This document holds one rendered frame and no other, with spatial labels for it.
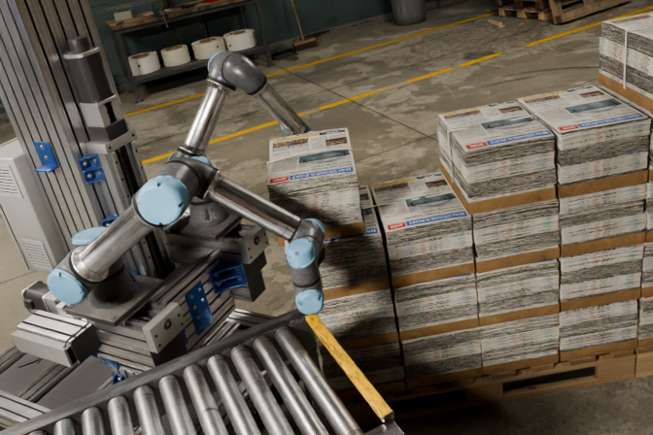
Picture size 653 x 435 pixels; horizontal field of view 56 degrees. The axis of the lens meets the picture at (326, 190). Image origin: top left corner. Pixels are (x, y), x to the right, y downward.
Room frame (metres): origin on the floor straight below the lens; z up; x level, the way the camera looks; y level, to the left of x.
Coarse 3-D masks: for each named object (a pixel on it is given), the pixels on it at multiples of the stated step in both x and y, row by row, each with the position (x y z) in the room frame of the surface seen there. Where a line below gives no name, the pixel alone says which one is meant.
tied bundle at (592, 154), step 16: (528, 112) 1.97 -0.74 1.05; (640, 112) 1.77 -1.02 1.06; (608, 128) 1.71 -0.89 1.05; (624, 128) 1.72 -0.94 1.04; (640, 128) 1.71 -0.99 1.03; (560, 144) 1.72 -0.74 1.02; (576, 144) 1.71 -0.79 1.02; (592, 144) 1.72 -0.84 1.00; (608, 144) 1.72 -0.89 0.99; (624, 144) 1.72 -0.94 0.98; (640, 144) 1.72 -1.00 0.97; (560, 160) 1.72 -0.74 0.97; (576, 160) 1.72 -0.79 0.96; (592, 160) 1.72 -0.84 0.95; (608, 160) 1.71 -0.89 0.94; (624, 160) 1.71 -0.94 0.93; (640, 160) 1.71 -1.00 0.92; (560, 176) 1.71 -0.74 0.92; (576, 176) 1.71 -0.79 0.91; (592, 176) 1.71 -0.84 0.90; (608, 176) 1.71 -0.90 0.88
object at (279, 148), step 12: (312, 132) 2.07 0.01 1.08; (324, 132) 2.06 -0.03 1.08; (336, 132) 2.04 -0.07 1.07; (348, 132) 2.05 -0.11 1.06; (276, 144) 2.03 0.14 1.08; (288, 144) 2.02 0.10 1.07; (300, 144) 2.00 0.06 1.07; (312, 144) 1.99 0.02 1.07; (324, 144) 1.98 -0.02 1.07; (336, 144) 1.96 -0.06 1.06; (348, 144) 1.95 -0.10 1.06; (276, 156) 1.95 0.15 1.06
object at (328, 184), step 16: (304, 160) 1.88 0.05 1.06; (320, 160) 1.85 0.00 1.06; (336, 160) 1.82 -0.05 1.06; (352, 160) 1.80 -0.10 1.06; (272, 176) 1.79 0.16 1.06; (288, 176) 1.76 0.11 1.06; (304, 176) 1.74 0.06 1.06; (320, 176) 1.72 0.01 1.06; (336, 176) 1.72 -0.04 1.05; (352, 176) 1.72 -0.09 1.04; (272, 192) 1.73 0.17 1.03; (288, 192) 1.73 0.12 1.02; (304, 192) 1.73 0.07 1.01; (320, 192) 1.73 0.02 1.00; (336, 192) 1.72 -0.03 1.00; (352, 192) 1.73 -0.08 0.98; (288, 208) 1.73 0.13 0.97; (304, 208) 1.73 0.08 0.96; (320, 208) 1.73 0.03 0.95; (336, 208) 1.73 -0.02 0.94; (352, 208) 1.73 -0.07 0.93; (336, 224) 1.73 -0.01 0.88
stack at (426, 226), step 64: (384, 192) 2.00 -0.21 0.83; (448, 192) 1.90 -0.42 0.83; (640, 192) 1.72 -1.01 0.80; (384, 256) 1.71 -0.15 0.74; (448, 256) 1.72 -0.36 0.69; (576, 256) 1.71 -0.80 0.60; (640, 256) 1.71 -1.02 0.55; (384, 320) 1.72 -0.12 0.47; (448, 320) 1.72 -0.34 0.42; (576, 320) 1.72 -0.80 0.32; (384, 384) 1.72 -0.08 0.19; (448, 384) 1.73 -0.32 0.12; (576, 384) 1.71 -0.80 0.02
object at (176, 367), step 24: (288, 312) 1.42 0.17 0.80; (240, 336) 1.35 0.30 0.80; (312, 336) 1.39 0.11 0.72; (192, 360) 1.29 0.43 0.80; (120, 384) 1.25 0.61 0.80; (144, 384) 1.23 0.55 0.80; (72, 408) 1.19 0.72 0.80; (0, 432) 1.15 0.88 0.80; (24, 432) 1.14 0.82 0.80; (48, 432) 1.15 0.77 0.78
